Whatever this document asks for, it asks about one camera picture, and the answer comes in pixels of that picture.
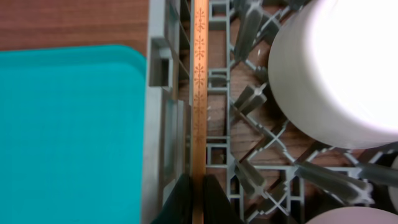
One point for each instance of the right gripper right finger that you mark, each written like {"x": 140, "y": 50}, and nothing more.
{"x": 216, "y": 206}

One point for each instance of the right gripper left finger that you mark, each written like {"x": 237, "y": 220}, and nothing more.
{"x": 178, "y": 207}

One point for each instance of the grey dish rack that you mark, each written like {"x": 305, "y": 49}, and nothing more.
{"x": 259, "y": 157}

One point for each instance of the wooden chopstick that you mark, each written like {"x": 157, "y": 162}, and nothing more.
{"x": 199, "y": 100}

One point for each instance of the teal serving tray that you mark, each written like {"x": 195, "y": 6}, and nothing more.
{"x": 72, "y": 125}

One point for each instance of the white cup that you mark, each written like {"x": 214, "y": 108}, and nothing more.
{"x": 393, "y": 191}

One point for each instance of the white bowl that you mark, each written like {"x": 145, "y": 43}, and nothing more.
{"x": 333, "y": 72}

